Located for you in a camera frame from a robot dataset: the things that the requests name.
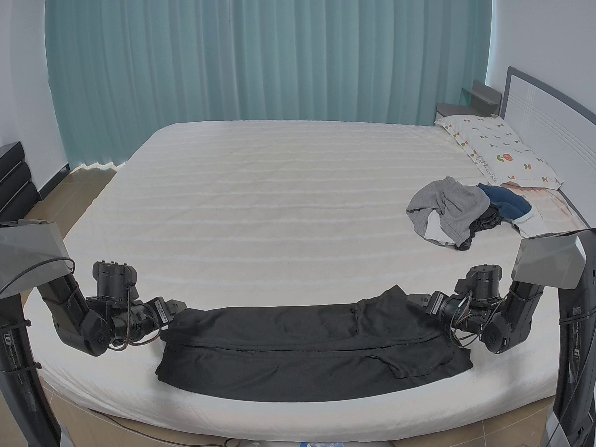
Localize pile of clothes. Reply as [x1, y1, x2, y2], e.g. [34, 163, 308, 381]
[405, 176, 546, 252]

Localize bed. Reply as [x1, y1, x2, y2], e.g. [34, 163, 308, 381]
[22, 65, 596, 442]

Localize black trousers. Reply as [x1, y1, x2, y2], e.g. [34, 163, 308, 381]
[155, 284, 475, 397]

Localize white printed pillow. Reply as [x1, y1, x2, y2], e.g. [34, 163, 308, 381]
[433, 114, 564, 191]

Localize blue-green curtain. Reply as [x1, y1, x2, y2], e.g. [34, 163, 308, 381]
[227, 0, 495, 127]
[43, 0, 231, 169]

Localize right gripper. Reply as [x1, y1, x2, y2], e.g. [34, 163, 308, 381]
[425, 290, 456, 330]

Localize grey bedside table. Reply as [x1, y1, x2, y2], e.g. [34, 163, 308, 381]
[435, 79, 503, 121]

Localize black cable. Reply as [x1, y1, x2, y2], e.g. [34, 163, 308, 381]
[0, 257, 76, 298]

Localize black chest of drawers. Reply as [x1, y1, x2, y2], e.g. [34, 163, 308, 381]
[0, 141, 39, 225]

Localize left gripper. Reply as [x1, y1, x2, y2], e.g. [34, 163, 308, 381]
[138, 297, 181, 340]

